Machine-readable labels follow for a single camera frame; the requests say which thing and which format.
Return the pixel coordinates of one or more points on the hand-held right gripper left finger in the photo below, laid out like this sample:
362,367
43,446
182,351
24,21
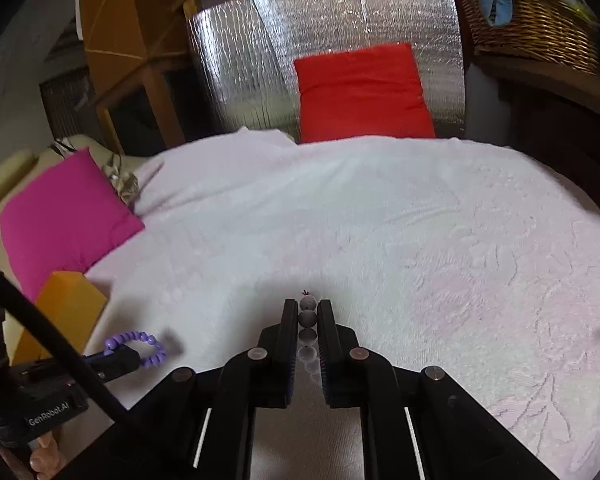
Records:
292,360

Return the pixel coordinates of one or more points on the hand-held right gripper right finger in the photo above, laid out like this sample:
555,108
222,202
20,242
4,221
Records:
325,360

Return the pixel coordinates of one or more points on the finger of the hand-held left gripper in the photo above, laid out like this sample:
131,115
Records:
115,362

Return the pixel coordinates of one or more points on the orange box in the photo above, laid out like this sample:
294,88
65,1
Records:
65,310

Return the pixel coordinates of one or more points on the person's left hand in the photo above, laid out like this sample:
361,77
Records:
45,460

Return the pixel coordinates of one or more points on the white embossed blanket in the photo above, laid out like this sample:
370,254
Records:
355,220

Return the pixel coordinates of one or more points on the magenta pillow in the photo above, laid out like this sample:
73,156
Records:
65,215

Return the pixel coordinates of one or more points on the crumpled clear plastic wrapper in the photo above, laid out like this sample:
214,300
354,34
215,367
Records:
122,180

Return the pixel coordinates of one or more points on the beige sofa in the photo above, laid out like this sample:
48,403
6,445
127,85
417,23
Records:
10,170

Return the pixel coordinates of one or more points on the dark mesh panel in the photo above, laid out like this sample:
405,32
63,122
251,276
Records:
67,105

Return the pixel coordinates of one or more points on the red pillow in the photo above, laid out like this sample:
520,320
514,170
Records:
365,95

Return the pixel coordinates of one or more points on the silver foil insulation sheet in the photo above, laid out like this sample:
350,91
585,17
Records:
245,60

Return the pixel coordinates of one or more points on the dark wooden cabinet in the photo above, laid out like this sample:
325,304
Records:
545,120

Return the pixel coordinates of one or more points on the wicker basket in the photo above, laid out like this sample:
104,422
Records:
540,30

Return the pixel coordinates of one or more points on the wooden table frame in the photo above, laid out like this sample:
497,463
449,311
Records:
155,95

